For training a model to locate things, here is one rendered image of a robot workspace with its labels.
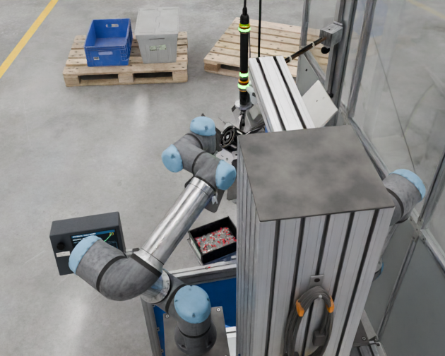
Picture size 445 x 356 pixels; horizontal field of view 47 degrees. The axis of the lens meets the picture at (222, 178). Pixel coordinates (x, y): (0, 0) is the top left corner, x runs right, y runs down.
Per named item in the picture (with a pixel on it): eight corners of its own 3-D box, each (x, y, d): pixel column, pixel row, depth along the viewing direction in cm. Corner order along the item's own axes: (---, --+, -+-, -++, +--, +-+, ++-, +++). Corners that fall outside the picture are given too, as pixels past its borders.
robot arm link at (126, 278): (121, 312, 125) (232, 157, 137) (92, 289, 130) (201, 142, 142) (140, 322, 135) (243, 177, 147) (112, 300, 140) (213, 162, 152)
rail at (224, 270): (329, 254, 241) (331, 244, 235) (332, 261, 238) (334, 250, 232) (138, 287, 229) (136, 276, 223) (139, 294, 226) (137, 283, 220)
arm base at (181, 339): (219, 352, 177) (218, 337, 170) (176, 358, 175) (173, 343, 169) (213, 315, 188) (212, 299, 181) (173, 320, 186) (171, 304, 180)
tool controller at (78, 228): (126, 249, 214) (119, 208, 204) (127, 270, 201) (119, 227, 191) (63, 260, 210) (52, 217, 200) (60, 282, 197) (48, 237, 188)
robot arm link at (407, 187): (329, 280, 185) (372, 180, 145) (354, 258, 193) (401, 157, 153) (355, 302, 180) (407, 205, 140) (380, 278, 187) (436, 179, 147)
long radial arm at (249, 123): (270, 143, 257) (253, 134, 251) (260, 153, 260) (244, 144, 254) (256, 111, 278) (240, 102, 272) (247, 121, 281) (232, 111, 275)
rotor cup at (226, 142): (248, 129, 248) (229, 118, 241) (262, 140, 236) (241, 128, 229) (233, 154, 251) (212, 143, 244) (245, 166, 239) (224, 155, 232)
